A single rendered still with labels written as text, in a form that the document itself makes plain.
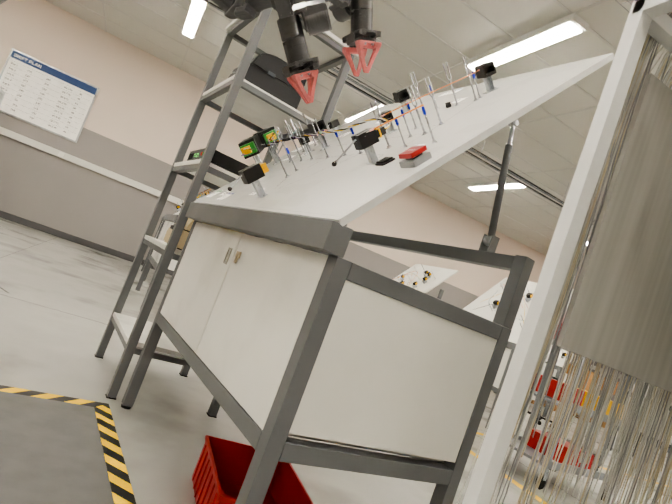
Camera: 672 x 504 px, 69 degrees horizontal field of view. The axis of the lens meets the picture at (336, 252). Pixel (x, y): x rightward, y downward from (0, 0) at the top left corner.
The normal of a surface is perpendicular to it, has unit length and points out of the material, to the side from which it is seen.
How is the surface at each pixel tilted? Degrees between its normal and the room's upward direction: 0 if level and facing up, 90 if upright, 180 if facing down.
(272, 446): 90
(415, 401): 90
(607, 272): 90
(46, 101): 90
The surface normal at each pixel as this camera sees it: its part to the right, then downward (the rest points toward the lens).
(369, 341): 0.50, 0.12
